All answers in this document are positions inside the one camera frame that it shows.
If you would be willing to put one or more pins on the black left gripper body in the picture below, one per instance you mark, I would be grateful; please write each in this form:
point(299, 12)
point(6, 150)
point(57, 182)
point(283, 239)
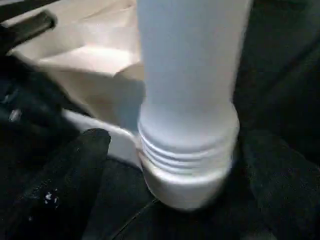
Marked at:
point(30, 100)

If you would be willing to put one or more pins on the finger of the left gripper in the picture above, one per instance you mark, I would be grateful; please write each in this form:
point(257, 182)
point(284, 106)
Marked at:
point(27, 30)

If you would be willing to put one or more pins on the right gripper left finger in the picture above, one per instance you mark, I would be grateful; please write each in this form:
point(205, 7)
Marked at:
point(55, 190)

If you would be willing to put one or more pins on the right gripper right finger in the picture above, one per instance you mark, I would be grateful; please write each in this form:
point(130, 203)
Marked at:
point(285, 185)

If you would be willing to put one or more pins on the white plastic table top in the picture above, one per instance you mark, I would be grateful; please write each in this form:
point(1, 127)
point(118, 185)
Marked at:
point(90, 60)

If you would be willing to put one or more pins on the white plastic table leg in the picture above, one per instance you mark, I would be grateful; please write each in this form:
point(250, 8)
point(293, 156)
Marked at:
point(192, 100)

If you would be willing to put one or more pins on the black work mat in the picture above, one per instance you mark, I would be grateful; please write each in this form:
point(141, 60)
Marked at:
point(280, 75)

